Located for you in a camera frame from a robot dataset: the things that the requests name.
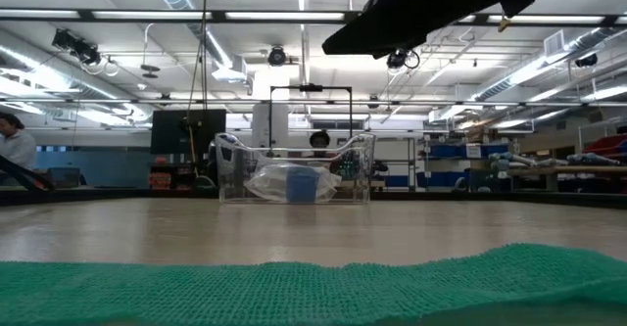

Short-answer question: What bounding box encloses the blue bandage roll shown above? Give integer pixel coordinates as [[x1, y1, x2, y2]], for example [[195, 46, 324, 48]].
[[285, 167, 320, 204]]

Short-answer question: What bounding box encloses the clear plastic zip bag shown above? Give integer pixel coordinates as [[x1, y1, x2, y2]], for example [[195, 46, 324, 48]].
[[243, 163, 343, 204]]

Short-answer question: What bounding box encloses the green cohesive bandage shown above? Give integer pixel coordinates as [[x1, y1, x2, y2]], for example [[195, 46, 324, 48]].
[[0, 243, 627, 326]]

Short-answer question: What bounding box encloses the person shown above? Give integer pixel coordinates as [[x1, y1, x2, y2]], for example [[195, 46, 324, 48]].
[[308, 129, 332, 160], [0, 113, 38, 171]]

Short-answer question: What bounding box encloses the blue storage bin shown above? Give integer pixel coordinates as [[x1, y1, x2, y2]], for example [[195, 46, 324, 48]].
[[429, 142, 510, 160]]

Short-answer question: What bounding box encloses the white pillar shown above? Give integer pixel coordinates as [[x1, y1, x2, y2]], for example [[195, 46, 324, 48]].
[[251, 66, 290, 149]]

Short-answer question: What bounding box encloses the clear plastic bin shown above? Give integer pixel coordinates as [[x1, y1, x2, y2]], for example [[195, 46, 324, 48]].
[[214, 131, 377, 205]]

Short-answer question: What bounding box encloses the black monitor panel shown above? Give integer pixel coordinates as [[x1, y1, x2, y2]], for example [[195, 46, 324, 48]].
[[150, 109, 227, 156]]

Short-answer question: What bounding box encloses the wooden workbench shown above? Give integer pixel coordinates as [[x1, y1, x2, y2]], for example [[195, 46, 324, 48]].
[[507, 164, 627, 193]]

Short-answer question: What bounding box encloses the red storage bin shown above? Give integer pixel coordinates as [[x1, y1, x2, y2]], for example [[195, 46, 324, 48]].
[[582, 133, 627, 157]]

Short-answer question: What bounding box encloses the dark laptop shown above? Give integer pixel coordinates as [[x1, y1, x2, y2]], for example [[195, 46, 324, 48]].
[[46, 166, 82, 189]]

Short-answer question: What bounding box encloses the black diagonal strut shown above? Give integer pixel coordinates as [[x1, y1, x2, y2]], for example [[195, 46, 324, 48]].
[[0, 154, 56, 193]]

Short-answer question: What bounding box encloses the black ceiling camera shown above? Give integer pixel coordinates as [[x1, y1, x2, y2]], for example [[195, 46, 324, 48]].
[[266, 45, 288, 68], [385, 49, 421, 70]]

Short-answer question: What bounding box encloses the black frame stand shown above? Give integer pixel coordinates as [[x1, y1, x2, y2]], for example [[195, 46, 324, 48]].
[[267, 84, 354, 151]]

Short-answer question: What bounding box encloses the hanging black cable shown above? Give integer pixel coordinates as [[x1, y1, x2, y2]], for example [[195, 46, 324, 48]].
[[185, 0, 211, 180]]

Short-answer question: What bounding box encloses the silver ceiling air duct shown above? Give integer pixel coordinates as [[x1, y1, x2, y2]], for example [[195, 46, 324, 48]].
[[472, 25, 623, 103]]

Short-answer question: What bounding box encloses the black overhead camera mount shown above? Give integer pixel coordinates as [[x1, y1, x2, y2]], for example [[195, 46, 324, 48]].
[[51, 27, 102, 67]]

